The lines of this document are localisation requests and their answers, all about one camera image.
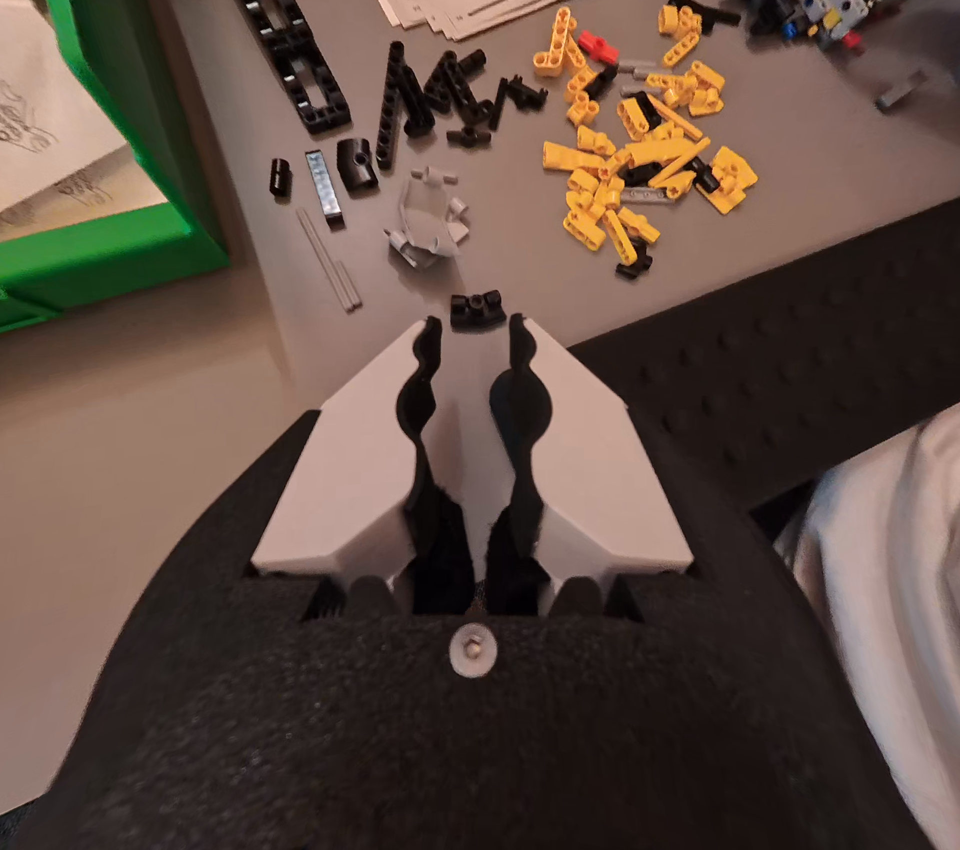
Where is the white paper sheet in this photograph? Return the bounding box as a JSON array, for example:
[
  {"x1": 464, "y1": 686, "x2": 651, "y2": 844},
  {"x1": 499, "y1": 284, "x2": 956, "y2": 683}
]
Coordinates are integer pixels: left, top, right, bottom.
[{"x1": 0, "y1": 0, "x2": 171, "y2": 244}]

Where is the dark shiny lego tile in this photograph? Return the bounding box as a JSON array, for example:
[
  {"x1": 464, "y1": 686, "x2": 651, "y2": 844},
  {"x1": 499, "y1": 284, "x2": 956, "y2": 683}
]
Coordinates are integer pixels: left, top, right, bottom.
[{"x1": 304, "y1": 149, "x2": 347, "y2": 230}]

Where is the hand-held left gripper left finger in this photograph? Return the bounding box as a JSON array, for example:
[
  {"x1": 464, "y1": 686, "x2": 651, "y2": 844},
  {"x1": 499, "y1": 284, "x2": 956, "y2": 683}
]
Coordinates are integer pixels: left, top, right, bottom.
[{"x1": 251, "y1": 316, "x2": 477, "y2": 616}]

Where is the black pronged lego piece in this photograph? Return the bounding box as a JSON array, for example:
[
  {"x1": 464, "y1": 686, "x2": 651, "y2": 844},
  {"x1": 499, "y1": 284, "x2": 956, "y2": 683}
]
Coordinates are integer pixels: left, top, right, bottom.
[{"x1": 508, "y1": 74, "x2": 550, "y2": 114}]

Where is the black angled lego piece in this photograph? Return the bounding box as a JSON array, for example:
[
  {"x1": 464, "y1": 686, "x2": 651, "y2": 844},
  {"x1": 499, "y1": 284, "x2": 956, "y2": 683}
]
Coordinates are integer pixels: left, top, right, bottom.
[{"x1": 397, "y1": 61, "x2": 438, "y2": 139}]

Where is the black perforated pad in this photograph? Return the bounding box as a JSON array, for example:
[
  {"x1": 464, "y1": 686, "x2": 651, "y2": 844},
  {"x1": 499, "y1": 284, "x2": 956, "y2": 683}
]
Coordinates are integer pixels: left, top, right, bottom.
[{"x1": 570, "y1": 198, "x2": 960, "y2": 514}]

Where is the green plastic bin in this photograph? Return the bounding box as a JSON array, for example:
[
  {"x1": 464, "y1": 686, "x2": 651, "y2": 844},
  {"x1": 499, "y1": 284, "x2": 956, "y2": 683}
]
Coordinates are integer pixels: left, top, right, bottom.
[{"x1": 0, "y1": 0, "x2": 230, "y2": 334}]

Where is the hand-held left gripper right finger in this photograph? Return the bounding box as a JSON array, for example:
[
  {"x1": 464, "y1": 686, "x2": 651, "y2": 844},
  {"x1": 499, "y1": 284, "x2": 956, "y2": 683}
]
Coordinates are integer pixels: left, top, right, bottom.
[{"x1": 486, "y1": 314, "x2": 695, "y2": 616}]

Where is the grey lego piece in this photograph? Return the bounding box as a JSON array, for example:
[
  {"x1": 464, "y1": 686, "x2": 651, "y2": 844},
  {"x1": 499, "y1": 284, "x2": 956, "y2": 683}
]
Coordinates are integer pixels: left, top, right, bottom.
[{"x1": 873, "y1": 70, "x2": 929, "y2": 114}]

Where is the black curved lego barrel piece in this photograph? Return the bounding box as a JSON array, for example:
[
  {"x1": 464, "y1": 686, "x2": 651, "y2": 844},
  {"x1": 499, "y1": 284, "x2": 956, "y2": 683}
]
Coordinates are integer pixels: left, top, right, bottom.
[{"x1": 335, "y1": 136, "x2": 381, "y2": 193}]

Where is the pile of yellow black lego pieces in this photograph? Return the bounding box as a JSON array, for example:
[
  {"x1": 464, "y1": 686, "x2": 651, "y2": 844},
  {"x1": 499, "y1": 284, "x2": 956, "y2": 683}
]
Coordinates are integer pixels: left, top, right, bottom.
[{"x1": 532, "y1": 0, "x2": 760, "y2": 280}]

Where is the grey lego panel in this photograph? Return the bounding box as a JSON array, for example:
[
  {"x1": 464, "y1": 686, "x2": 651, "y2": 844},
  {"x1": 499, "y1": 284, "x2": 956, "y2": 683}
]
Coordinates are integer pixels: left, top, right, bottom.
[{"x1": 396, "y1": 166, "x2": 460, "y2": 260}]

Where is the long black lego beam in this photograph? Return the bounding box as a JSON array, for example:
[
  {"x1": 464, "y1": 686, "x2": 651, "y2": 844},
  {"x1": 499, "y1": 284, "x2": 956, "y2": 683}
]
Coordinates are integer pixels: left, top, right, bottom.
[{"x1": 373, "y1": 40, "x2": 407, "y2": 171}]

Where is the black double hole lego connector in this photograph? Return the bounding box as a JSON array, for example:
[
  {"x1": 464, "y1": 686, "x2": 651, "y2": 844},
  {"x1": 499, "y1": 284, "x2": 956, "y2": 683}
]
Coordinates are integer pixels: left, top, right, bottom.
[{"x1": 448, "y1": 289, "x2": 505, "y2": 331}]

